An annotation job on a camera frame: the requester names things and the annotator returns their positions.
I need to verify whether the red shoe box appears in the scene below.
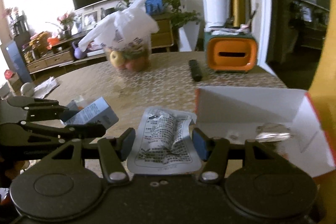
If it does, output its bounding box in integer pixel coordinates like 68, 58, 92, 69
195, 86, 335, 177

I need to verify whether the light blue small box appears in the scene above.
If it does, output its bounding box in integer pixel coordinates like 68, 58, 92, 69
64, 97, 119, 130

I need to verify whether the green white tissue pack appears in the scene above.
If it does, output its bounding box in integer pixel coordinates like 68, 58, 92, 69
66, 96, 88, 113

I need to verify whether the purple kettlebell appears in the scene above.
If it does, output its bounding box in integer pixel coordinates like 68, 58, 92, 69
72, 42, 87, 60

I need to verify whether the framed photo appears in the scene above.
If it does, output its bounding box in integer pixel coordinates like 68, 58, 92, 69
83, 11, 98, 30

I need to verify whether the black remote control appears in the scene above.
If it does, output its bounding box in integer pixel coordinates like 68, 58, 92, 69
189, 59, 203, 82

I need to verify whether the orange teal tissue box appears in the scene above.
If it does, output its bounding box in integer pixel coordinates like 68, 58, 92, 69
204, 29, 258, 72

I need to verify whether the wooden tv cabinet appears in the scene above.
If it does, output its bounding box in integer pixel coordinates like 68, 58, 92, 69
27, 35, 106, 75

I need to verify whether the yellow giraffe chair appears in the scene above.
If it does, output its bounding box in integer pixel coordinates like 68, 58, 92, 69
308, 0, 336, 135

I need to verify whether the yellow apple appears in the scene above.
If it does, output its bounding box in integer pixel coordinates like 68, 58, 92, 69
109, 51, 126, 69

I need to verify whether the pink flower vase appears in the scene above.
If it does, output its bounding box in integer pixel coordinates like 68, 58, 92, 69
48, 11, 76, 39

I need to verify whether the red apple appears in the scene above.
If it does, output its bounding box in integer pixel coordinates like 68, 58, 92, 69
125, 56, 149, 72

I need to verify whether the silver printed sachet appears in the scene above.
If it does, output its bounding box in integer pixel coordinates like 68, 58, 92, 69
127, 107, 202, 175

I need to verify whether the white plastic fruit bag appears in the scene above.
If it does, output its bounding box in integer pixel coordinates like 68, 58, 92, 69
77, 0, 160, 53

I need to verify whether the silver foil snack bag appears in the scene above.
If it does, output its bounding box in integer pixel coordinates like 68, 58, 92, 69
255, 123, 292, 143

